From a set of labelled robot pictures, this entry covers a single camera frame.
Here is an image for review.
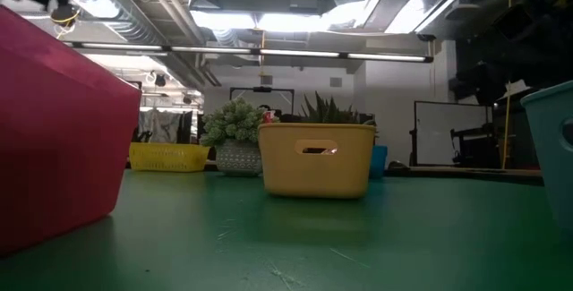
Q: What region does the black hanging cable reel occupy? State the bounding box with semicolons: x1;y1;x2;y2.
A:
49;4;81;40

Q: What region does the green table mat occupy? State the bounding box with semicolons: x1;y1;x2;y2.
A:
0;169;573;291

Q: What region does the black aluminium table frame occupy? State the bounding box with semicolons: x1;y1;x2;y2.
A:
385;161;545;187

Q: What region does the white board with black frame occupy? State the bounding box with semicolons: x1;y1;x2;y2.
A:
410;100;493;167

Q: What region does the black equipment stand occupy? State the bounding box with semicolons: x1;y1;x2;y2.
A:
449;123;507;169

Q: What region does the teal plastic bin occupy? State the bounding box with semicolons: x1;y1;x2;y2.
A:
520;80;573;232

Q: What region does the pale hanging cloth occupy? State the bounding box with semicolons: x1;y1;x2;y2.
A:
138;109;193;144

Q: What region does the yellow mesh basket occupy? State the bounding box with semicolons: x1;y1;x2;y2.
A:
128;141;210;174

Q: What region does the red plastic bin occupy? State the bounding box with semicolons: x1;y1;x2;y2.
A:
0;6;143;256

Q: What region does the spiky green succulent plant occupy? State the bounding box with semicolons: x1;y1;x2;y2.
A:
300;91;377;126

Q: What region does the orange plastic bin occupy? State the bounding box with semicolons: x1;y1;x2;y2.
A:
258;123;377;200

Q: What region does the yellow hanging cord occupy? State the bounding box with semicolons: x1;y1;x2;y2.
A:
500;0;514;169

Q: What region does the round pale succulent in pot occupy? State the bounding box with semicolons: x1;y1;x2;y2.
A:
199;97;269;177

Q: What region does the long linear light bar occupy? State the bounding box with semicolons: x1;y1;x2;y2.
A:
62;39;434;64

